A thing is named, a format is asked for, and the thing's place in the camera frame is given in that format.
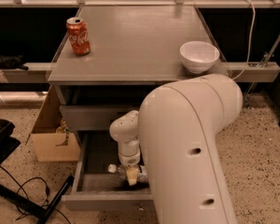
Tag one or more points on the white ceramic bowl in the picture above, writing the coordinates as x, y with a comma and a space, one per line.
198, 56

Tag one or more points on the open cardboard box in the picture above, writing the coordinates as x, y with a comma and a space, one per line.
51, 138

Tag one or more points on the black bag on rail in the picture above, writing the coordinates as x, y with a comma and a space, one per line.
12, 62

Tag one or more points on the open grey lower drawer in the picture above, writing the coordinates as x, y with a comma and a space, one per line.
99, 196

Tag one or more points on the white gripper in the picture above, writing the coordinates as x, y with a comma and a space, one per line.
130, 160

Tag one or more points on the clear plastic water bottle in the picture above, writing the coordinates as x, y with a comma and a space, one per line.
121, 170

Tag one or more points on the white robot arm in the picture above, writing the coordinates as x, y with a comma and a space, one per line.
174, 133

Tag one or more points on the grey wooden drawer cabinet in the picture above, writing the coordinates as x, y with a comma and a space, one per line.
134, 49

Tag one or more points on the red coca-cola can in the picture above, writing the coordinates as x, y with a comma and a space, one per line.
78, 36

